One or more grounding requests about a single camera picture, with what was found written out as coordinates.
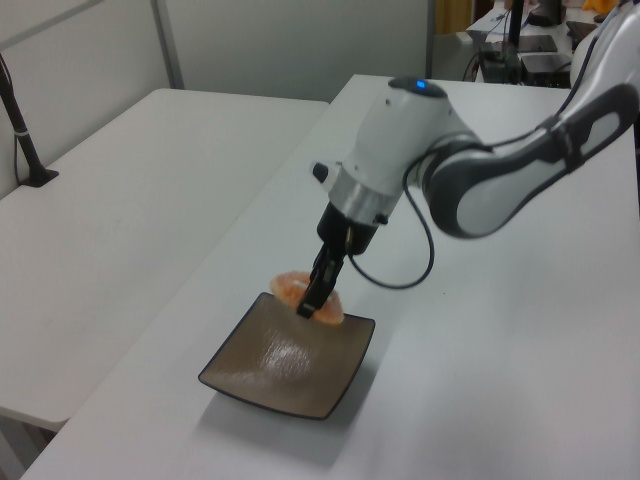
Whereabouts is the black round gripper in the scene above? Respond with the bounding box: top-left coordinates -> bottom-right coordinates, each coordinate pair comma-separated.
297,200 -> 390,320

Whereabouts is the orange sugared bread loaf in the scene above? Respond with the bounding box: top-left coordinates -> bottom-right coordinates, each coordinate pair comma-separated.
269,269 -> 346,327

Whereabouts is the brown square ceramic plate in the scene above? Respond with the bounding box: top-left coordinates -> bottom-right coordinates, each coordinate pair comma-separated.
197,291 -> 377,422

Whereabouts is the white adjacent table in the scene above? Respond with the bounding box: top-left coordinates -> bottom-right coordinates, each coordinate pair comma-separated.
0,88 -> 331,434

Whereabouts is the white background desk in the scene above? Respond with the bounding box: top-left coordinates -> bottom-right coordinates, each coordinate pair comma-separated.
465,4 -> 609,56

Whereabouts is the black electronics box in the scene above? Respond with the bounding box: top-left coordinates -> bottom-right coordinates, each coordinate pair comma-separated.
519,51 -> 572,89

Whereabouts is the black monitor pole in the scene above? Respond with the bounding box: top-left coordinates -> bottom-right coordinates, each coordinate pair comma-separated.
503,0 -> 527,84

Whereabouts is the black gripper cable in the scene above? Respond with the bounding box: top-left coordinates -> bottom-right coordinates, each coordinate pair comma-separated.
346,22 -> 601,291

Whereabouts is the grey partition post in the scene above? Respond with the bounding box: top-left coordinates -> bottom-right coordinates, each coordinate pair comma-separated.
151,0 -> 185,92

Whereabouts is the black slanted camera stand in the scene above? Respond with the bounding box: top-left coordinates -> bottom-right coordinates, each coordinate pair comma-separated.
0,51 -> 60,188

